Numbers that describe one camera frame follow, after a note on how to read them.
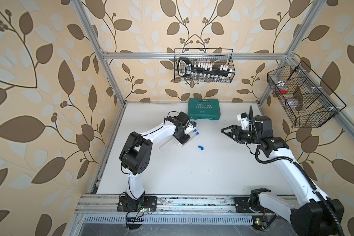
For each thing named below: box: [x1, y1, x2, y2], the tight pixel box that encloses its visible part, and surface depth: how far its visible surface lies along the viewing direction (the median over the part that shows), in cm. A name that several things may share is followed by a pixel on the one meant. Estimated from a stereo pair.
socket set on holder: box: [177, 58, 235, 82], surface depth 86 cm
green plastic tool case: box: [187, 97, 221, 121], surface depth 114 cm
